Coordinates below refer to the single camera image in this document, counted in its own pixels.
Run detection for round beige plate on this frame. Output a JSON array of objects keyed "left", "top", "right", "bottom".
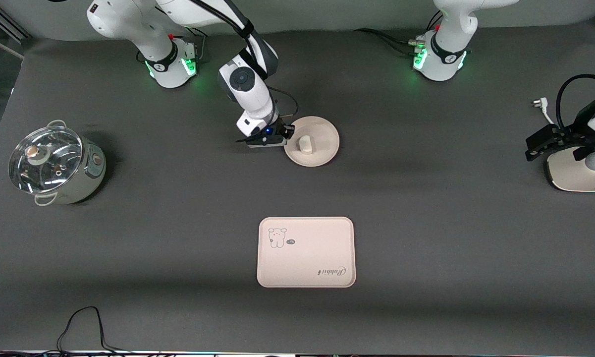
[{"left": 283, "top": 116, "right": 340, "bottom": 168}]

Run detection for beige rectangular rabbit tray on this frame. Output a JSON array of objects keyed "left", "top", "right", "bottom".
[{"left": 257, "top": 217, "right": 356, "bottom": 288}]

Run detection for cream white toaster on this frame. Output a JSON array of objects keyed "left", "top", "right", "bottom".
[{"left": 545, "top": 149, "right": 595, "bottom": 192}]

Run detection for pale green electric pot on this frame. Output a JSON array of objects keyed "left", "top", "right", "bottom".
[{"left": 8, "top": 120, "right": 107, "bottom": 206}]

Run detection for glass pot lid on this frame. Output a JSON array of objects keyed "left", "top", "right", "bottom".
[{"left": 8, "top": 125, "right": 84, "bottom": 194}]

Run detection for white toaster power cable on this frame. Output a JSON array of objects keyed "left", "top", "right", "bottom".
[{"left": 532, "top": 98, "right": 556, "bottom": 125}]

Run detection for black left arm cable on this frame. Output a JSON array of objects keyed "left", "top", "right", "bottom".
[{"left": 556, "top": 74, "right": 595, "bottom": 130}]

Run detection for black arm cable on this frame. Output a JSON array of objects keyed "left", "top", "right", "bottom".
[
  {"left": 556, "top": 74, "right": 595, "bottom": 130},
  {"left": 188, "top": 0, "right": 299, "bottom": 116}
]

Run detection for black right base cables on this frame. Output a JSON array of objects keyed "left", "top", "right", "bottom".
[{"left": 166, "top": 20, "right": 213, "bottom": 61}]

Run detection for black base cables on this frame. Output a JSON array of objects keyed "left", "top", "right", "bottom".
[
  {"left": 354, "top": 12, "right": 444, "bottom": 55},
  {"left": 166, "top": 20, "right": 213, "bottom": 61}
]

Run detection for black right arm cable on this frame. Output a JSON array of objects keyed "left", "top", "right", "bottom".
[{"left": 188, "top": 0, "right": 299, "bottom": 116}]

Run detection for black left base cables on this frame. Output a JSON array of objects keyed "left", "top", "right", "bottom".
[{"left": 354, "top": 12, "right": 444, "bottom": 55}]

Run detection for black thin table cable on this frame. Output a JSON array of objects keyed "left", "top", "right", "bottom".
[{"left": 0, "top": 306, "right": 129, "bottom": 356}]

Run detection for aluminium frame rail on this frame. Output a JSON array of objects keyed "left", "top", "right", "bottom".
[{"left": 0, "top": 10, "right": 26, "bottom": 61}]

